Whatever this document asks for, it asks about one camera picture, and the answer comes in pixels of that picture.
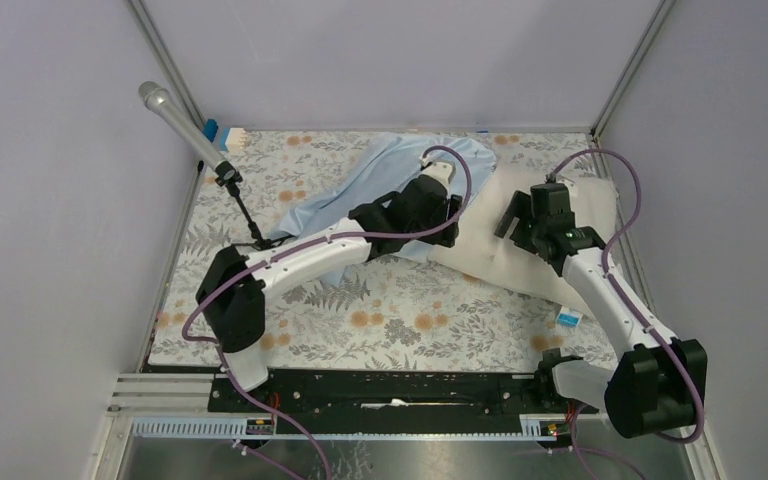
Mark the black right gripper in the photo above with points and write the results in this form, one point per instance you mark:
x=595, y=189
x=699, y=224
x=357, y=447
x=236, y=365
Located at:
x=519, y=207

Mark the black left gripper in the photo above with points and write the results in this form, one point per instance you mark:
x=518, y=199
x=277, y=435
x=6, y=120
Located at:
x=448, y=208

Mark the light blue pillowcase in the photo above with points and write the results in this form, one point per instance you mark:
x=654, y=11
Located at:
x=388, y=164

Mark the cream white pillow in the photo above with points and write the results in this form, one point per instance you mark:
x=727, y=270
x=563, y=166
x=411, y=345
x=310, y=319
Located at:
x=501, y=261

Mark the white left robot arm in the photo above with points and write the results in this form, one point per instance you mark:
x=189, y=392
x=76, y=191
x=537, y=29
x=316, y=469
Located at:
x=233, y=295

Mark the small white blue box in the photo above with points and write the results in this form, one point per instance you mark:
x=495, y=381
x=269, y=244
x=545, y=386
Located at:
x=568, y=317

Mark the floral patterned table mat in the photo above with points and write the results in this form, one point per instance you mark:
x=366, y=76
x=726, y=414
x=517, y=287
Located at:
x=392, y=313

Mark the blue and white block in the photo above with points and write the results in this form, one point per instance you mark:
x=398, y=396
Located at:
x=226, y=139

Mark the silver microphone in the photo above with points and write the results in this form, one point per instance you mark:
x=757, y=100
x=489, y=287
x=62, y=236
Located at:
x=159, y=101

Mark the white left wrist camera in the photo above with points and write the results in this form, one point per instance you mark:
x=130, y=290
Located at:
x=441, y=171

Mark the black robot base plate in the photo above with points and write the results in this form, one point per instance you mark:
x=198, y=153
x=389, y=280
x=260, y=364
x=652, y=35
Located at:
x=308, y=394

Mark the white slotted cable duct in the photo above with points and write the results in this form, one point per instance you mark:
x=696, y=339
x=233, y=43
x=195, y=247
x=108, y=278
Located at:
x=390, y=427

